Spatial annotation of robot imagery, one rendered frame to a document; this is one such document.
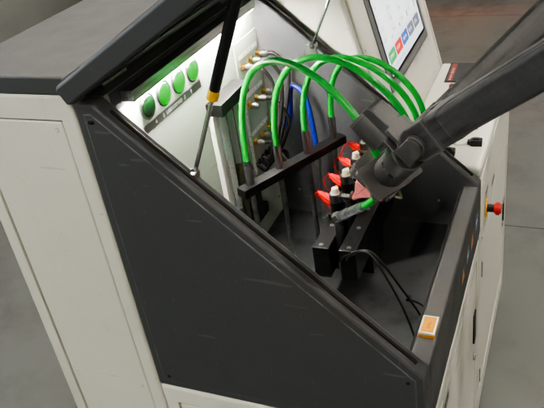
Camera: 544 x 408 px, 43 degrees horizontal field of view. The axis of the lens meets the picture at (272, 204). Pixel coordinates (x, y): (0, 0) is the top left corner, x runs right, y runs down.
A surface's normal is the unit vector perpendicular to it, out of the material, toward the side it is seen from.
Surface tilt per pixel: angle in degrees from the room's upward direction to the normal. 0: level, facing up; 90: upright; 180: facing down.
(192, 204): 90
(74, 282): 90
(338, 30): 90
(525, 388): 0
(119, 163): 90
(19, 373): 0
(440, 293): 0
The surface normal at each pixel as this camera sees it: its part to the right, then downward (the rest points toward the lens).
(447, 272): -0.14, -0.85
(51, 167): -0.37, 0.53
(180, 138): 0.92, 0.08
